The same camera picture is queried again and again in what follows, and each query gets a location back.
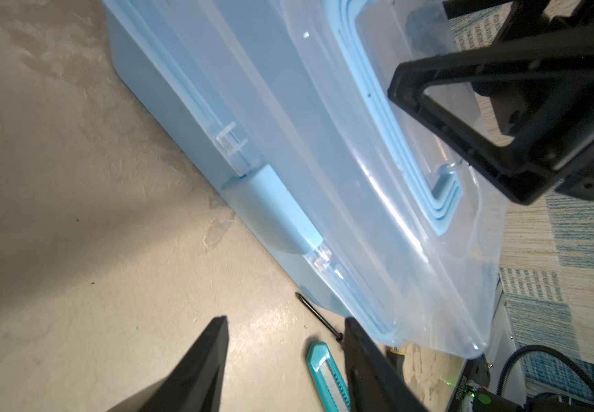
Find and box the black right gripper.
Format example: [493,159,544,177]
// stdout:
[388,1,594,205]

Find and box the teal utility knife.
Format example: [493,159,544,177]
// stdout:
[305,342,351,412]

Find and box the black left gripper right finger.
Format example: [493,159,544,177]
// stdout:
[344,318,427,411]

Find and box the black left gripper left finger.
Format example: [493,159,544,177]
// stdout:
[111,316,229,411]

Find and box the light blue plastic tool box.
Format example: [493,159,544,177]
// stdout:
[104,1,508,358]

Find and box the black handled screwdriver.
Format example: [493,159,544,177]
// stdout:
[295,292,344,344]

